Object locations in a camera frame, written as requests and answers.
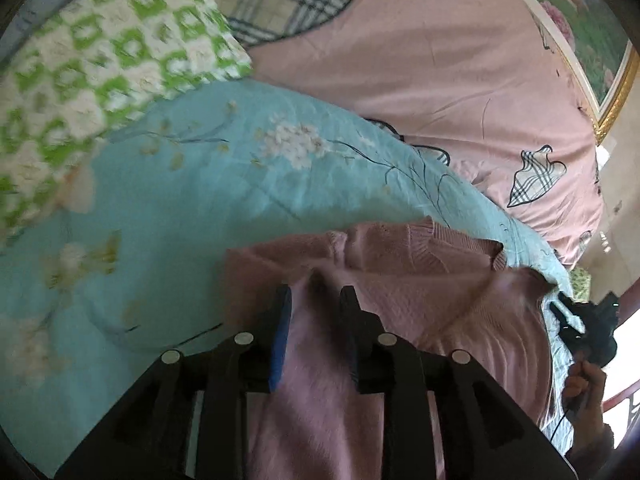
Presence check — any mauve knitted sweater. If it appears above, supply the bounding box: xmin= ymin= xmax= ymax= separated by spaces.
xmin=224 ymin=219 xmax=554 ymax=479

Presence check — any green patterned fabric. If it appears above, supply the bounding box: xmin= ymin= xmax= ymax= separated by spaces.
xmin=570 ymin=266 xmax=592 ymax=302

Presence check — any turquoise floral quilt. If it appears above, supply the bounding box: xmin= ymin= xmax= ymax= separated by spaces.
xmin=1 ymin=80 xmax=570 ymax=476

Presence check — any green white checkered pillow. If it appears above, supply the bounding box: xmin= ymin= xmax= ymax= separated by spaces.
xmin=1 ymin=0 xmax=252 ymax=242

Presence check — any person's right hand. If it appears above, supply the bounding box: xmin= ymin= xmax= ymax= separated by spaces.
xmin=562 ymin=361 xmax=606 ymax=431

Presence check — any pink bedsheet with plaid hearts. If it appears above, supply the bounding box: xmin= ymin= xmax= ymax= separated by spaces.
xmin=216 ymin=0 xmax=603 ymax=266

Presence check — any gold framed floral picture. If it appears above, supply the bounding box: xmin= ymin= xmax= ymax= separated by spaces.
xmin=523 ymin=0 xmax=639 ymax=143

